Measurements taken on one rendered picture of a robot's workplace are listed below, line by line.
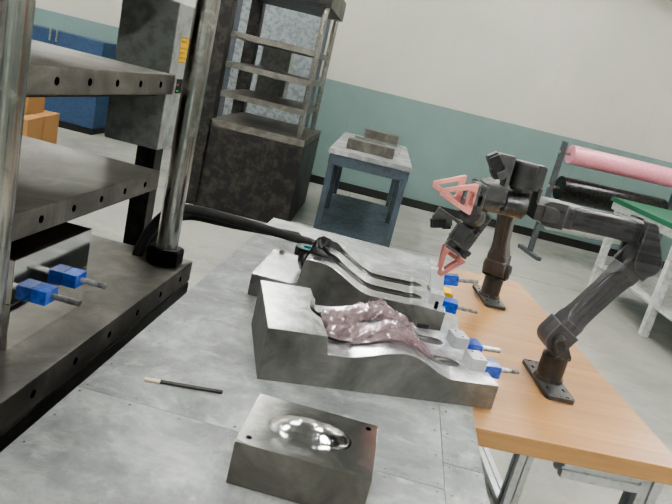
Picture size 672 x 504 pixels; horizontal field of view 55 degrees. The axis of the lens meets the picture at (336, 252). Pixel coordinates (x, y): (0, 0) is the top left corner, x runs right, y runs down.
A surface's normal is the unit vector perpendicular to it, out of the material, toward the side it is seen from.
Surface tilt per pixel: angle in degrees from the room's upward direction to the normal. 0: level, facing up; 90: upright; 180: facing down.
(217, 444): 0
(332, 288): 90
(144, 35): 90
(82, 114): 90
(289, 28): 90
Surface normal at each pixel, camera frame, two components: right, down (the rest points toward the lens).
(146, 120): -0.12, 0.24
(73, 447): 0.23, -0.94
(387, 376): 0.17, 0.30
